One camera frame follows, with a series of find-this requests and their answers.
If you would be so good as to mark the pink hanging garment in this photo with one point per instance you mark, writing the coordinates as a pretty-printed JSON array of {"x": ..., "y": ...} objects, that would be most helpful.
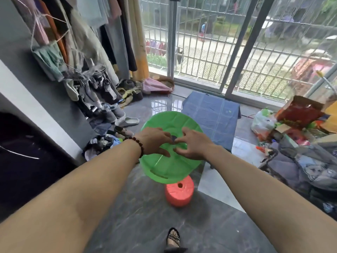
[{"x": 39, "y": 26}]

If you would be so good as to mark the black white woven sandal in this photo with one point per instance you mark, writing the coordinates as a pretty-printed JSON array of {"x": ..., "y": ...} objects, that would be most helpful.
[{"x": 173, "y": 238}]

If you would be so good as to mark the clip drying hanger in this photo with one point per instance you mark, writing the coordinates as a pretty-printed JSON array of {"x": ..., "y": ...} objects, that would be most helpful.
[{"x": 89, "y": 73}]

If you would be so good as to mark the green plastic stool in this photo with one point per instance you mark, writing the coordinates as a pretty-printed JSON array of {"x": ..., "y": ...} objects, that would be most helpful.
[{"x": 168, "y": 121}]

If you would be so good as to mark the grey sliding glass door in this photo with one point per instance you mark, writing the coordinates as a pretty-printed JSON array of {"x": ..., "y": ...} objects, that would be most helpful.
[
  {"x": 172, "y": 36},
  {"x": 242, "y": 50}
]

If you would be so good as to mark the black hanging garment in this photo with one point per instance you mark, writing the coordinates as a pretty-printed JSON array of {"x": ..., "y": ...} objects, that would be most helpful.
[{"x": 129, "y": 36}]

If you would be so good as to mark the person's left forearm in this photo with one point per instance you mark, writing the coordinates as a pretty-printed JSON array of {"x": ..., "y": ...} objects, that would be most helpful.
[{"x": 65, "y": 197}]

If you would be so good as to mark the pink folded umbrella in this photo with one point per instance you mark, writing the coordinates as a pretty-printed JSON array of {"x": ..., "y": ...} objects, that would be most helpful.
[{"x": 155, "y": 86}]

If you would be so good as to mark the black quilted bear print jacket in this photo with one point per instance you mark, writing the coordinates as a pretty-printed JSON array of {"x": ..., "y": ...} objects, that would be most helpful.
[{"x": 302, "y": 165}]

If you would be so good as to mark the red round basin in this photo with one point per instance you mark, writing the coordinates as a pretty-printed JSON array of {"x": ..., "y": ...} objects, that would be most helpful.
[{"x": 168, "y": 81}]

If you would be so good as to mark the heap of worn shoes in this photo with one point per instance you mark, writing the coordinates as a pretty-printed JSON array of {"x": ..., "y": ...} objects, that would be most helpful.
[{"x": 130, "y": 93}]

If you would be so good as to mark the white plastic bag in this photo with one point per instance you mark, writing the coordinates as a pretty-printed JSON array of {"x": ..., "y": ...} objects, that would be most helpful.
[{"x": 262, "y": 123}]

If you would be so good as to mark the grey fabric slipper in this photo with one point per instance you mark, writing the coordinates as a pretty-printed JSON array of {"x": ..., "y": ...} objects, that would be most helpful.
[
  {"x": 118, "y": 111},
  {"x": 109, "y": 117}
]

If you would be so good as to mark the coral round plastic stool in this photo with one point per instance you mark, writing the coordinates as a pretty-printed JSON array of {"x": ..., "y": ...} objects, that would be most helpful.
[{"x": 179, "y": 197}]

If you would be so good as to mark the red covered vehicle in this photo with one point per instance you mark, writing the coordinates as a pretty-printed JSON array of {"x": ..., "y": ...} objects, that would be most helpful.
[{"x": 308, "y": 71}]

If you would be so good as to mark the pale green hanging garment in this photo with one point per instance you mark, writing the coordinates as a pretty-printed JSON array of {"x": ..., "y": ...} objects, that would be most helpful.
[{"x": 50, "y": 63}]

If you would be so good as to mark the torn cardboard piece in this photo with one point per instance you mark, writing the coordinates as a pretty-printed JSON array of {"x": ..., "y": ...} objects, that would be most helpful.
[{"x": 282, "y": 128}]

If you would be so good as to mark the orange hanging garment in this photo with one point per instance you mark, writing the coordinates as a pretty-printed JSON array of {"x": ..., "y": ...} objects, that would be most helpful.
[{"x": 56, "y": 34}]

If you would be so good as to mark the person's right hand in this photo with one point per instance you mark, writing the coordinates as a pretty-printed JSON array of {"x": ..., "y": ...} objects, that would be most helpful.
[{"x": 200, "y": 147}]

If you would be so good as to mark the brown paper cup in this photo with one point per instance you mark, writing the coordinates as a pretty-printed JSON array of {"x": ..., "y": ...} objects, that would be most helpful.
[{"x": 156, "y": 77}]

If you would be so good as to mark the yellow orange curtain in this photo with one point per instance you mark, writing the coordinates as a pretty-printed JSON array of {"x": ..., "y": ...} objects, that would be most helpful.
[{"x": 140, "y": 50}]

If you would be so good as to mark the grey hanging garment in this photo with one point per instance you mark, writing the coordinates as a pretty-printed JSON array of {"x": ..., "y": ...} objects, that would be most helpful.
[{"x": 117, "y": 50}]

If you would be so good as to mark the grey framed window panel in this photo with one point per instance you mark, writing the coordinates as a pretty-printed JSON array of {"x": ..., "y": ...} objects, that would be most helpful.
[{"x": 155, "y": 23}]

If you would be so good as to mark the grey rubber slipper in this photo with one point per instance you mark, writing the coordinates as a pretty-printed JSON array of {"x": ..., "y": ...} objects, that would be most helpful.
[{"x": 129, "y": 121}]

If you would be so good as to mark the beige hanging garment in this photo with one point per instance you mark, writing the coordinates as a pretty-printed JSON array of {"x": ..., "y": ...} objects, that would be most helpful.
[{"x": 87, "y": 44}]

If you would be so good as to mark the pile of mixed clothes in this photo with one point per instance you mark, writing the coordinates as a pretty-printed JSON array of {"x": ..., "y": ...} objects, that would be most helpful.
[{"x": 100, "y": 147}]

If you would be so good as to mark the pale wooden pole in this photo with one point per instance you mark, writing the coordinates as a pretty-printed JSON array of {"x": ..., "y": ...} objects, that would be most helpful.
[{"x": 326, "y": 80}]

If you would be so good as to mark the red plastic bag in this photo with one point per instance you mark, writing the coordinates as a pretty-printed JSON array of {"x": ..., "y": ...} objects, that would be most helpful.
[{"x": 295, "y": 134}]

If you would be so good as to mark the person's left hand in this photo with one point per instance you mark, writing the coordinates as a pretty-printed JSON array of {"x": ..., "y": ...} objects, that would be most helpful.
[{"x": 152, "y": 140}]

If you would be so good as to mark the red plastic wrapper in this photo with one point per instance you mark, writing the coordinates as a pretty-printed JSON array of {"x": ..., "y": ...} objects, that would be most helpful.
[{"x": 263, "y": 149}]

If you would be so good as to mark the brown printed cardboard box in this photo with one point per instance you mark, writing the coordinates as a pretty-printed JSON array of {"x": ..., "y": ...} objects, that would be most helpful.
[{"x": 326, "y": 139}]

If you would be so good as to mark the blue lined cloth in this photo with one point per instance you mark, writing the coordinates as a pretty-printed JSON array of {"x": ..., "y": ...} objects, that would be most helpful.
[{"x": 210, "y": 115}]

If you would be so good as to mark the person's grey trousers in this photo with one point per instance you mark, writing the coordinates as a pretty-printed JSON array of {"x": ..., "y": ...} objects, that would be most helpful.
[{"x": 175, "y": 250}]

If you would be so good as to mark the navy fabric bag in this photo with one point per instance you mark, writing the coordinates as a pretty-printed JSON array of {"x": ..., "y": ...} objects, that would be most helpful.
[{"x": 101, "y": 127}]

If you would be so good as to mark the person's right forearm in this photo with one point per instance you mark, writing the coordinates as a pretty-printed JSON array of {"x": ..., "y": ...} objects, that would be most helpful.
[{"x": 276, "y": 202}]

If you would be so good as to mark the red printed carton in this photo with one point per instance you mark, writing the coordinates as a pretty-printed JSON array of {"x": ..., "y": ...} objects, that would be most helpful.
[{"x": 300, "y": 113}]

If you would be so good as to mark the tan rubber slipper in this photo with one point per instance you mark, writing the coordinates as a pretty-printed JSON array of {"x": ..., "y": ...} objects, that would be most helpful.
[{"x": 125, "y": 132}]

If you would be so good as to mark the yellow cardboard sheet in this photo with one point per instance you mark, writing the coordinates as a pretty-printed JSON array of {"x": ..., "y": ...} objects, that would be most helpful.
[{"x": 330, "y": 118}]

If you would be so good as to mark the white clothes hanger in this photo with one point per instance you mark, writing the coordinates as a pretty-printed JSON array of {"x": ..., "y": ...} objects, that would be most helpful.
[{"x": 18, "y": 154}]

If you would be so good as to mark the green white carton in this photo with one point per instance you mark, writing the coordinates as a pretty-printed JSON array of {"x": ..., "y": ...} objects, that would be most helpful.
[{"x": 291, "y": 141}]

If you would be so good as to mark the light blue hanging garment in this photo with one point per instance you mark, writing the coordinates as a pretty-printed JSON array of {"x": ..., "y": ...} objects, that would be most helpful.
[{"x": 90, "y": 10}]

